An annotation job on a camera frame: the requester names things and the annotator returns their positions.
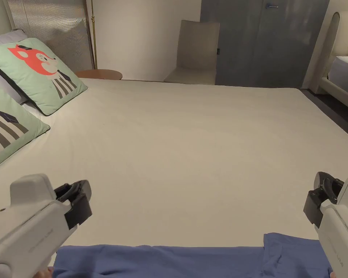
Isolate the person's left hand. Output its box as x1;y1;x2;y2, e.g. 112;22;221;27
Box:
34;266;54;278

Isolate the brass floor lamp pole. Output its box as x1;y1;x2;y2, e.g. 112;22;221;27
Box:
90;0;99;70

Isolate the beige upholstered chair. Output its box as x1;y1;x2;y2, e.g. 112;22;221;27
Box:
163;20;221;85

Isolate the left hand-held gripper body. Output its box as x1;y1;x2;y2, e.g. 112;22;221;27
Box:
0;173;93;278

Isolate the grey wardrobe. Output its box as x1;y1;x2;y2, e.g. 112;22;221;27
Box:
200;0;331;88

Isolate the striped padded headboard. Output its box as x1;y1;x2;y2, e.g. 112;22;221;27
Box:
2;0;94;71

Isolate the round wooden side table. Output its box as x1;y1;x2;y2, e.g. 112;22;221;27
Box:
75;69;123;80

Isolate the beige bed with grey mattress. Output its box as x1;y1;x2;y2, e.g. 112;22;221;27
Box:
319;55;348;112

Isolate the bed with beige sheet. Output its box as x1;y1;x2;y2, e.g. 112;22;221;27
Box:
0;77;348;278

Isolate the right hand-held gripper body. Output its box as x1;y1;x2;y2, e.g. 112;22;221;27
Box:
304;176;348;278

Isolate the green cushion with fox print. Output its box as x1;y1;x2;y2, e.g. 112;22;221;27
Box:
0;37;88;116

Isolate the beige rounded headboard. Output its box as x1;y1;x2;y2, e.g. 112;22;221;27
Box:
308;3;348;94

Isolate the green cushion with bear print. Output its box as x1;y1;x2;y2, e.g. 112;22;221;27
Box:
0;68;51;173

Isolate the grey pillow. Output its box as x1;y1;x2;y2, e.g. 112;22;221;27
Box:
0;29;29;105

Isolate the blue garment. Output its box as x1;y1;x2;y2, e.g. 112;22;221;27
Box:
52;231;332;278

